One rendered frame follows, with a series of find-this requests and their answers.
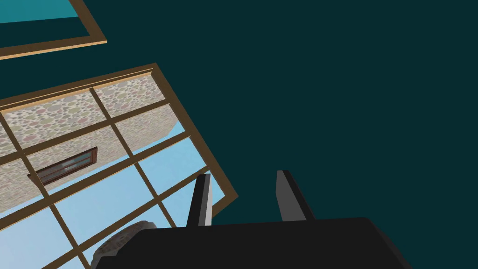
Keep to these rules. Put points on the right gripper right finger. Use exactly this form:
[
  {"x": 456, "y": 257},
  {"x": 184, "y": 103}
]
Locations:
[{"x": 289, "y": 201}]

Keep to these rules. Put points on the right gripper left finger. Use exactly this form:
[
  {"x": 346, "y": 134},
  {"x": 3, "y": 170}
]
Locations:
[{"x": 201, "y": 203}]

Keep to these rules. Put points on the brown framed window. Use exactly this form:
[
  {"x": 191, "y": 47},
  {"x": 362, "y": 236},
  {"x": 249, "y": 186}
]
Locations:
[{"x": 97, "y": 157}]

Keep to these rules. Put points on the brown framed teal picture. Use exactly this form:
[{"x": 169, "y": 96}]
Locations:
[{"x": 41, "y": 26}]

